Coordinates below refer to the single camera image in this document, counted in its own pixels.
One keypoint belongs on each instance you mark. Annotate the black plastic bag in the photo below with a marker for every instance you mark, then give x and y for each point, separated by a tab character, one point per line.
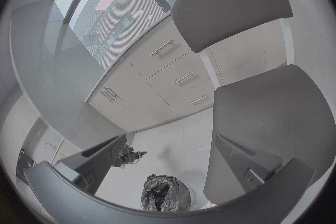
168	194

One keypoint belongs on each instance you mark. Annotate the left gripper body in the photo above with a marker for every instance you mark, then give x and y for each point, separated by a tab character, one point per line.
133	156

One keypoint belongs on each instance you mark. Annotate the beige cabinet with drawers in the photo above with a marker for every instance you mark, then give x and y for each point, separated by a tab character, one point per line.
147	102

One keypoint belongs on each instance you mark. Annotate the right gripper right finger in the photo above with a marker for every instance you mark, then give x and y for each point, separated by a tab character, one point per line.
246	162

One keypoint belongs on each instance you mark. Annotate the grey chair with white legs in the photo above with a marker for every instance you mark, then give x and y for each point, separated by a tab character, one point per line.
262	112

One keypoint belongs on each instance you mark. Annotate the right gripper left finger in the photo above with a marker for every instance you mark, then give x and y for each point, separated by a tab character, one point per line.
99	160

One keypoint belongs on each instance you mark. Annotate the grey glossy panel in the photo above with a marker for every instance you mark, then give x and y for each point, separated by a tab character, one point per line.
52	73

